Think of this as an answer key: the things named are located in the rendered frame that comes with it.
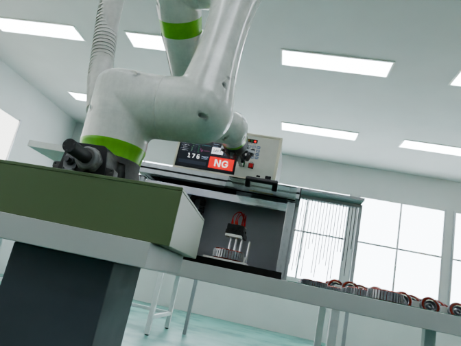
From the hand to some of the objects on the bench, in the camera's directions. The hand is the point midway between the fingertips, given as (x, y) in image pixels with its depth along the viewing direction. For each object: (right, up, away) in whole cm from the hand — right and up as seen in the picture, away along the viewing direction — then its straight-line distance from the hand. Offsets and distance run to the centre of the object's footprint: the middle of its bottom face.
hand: (241, 160), depth 166 cm
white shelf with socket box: (-99, -39, +54) cm, 119 cm away
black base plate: (-18, -38, -15) cm, 45 cm away
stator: (+46, -47, -32) cm, 73 cm away
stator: (-5, -36, -18) cm, 41 cm away
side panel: (+18, -54, +16) cm, 59 cm away
